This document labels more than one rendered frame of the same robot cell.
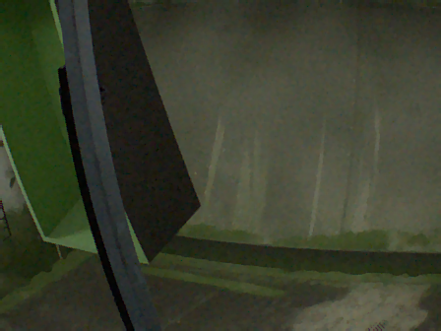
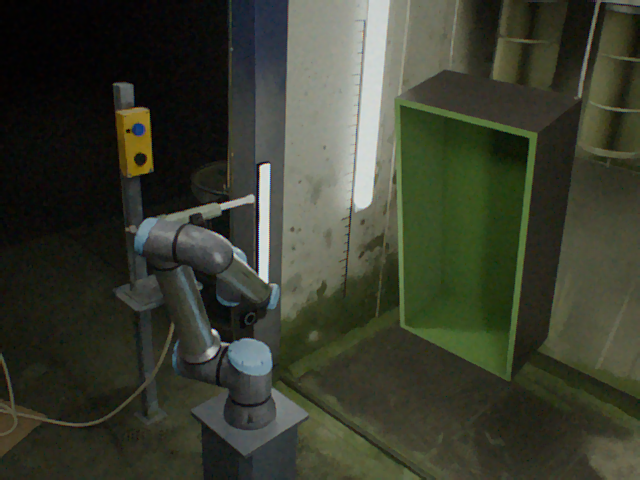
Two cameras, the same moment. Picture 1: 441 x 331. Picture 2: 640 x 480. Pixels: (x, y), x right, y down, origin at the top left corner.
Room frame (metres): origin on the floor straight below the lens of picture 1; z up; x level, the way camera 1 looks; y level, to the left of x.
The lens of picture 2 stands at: (0.60, 1.04, 2.23)
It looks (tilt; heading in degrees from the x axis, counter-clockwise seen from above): 26 degrees down; 3
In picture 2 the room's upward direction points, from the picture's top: 3 degrees clockwise
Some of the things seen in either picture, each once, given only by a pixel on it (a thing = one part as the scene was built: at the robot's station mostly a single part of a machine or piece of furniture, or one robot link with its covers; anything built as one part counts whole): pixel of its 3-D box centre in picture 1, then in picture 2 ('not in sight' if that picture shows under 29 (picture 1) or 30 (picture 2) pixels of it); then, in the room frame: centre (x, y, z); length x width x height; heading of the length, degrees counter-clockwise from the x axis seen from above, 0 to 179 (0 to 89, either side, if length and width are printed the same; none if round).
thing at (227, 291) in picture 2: not in sight; (231, 286); (2.66, 1.47, 1.01); 0.12 x 0.09 x 0.12; 76
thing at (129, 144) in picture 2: not in sight; (134, 142); (3.03, 1.93, 1.42); 0.12 x 0.06 x 0.26; 140
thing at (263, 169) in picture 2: not in sight; (262, 228); (3.31, 1.46, 0.96); 0.06 x 0.02 x 0.63; 140
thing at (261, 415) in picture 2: not in sight; (250, 401); (2.43, 1.36, 0.69); 0.19 x 0.19 x 0.10
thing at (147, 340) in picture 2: not in sight; (137, 269); (3.07, 1.97, 0.82); 0.06 x 0.06 x 1.64; 50
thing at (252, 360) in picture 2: not in sight; (247, 369); (2.43, 1.37, 0.83); 0.17 x 0.15 x 0.18; 76
